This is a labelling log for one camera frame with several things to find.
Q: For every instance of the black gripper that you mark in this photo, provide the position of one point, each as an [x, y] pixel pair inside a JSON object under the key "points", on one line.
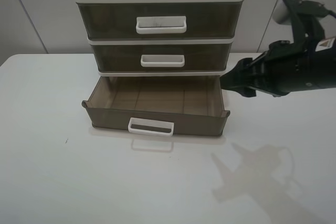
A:
{"points": [[283, 69]]}

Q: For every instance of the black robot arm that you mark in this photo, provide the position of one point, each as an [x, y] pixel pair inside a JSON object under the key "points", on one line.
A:
{"points": [[323, 65]]}

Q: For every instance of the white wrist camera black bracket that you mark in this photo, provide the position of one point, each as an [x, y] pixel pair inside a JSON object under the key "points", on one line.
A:
{"points": [[304, 17]]}

